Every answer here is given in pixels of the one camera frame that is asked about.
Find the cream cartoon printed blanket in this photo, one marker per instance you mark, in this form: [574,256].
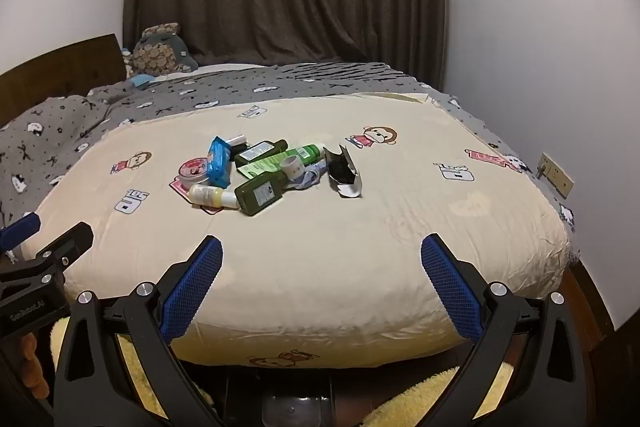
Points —
[350,247]

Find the opened black foil packet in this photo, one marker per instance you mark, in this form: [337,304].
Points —
[342,172]

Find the person's left hand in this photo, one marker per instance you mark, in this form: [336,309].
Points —
[29,357]

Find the light blue cloth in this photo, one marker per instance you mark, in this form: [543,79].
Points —
[139,81]

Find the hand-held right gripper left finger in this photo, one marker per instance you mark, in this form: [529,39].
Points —
[192,287]

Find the wall power socket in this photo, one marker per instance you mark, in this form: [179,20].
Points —
[557,177]

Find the light green tube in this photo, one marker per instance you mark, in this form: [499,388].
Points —
[265,164]

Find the white pillow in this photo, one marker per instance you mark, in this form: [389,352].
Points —
[225,68]

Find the pink card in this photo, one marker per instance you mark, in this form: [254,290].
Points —
[177,187]

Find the large dark green bottle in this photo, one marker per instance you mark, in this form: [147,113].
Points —
[260,194]

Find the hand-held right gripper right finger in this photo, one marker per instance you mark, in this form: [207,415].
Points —
[450,287]

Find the green bottle with white cap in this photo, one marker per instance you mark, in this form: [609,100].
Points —
[310,152]

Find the grey printed duvet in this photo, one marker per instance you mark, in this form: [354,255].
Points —
[50,132]

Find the blue white cloth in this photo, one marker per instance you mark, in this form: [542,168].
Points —
[310,178]

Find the brown patterned plush toy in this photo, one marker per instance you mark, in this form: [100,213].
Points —
[155,52]

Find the pink round tin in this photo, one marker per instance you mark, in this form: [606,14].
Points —
[195,169]

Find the small white yellow bottle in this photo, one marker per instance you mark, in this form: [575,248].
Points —
[210,194]

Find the small silver tube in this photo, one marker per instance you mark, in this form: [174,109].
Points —
[237,140]

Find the slim dark green bottle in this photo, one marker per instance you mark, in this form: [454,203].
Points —
[257,152]

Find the white tape roll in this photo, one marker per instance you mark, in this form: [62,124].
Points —
[292,166]

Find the blue wet wipe packet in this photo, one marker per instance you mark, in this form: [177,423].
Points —
[220,162]

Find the dark wooden headboard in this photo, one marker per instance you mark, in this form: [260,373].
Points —
[60,67]

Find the yellow fluffy fabric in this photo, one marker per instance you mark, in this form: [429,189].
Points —
[400,399]

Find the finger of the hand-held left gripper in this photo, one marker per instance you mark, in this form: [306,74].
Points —
[67,244]
[22,228]

